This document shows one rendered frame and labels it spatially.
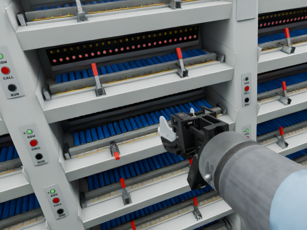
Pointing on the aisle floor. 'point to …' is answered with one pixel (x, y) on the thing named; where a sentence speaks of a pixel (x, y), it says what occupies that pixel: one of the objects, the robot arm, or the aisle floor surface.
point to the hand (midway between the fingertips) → (173, 128)
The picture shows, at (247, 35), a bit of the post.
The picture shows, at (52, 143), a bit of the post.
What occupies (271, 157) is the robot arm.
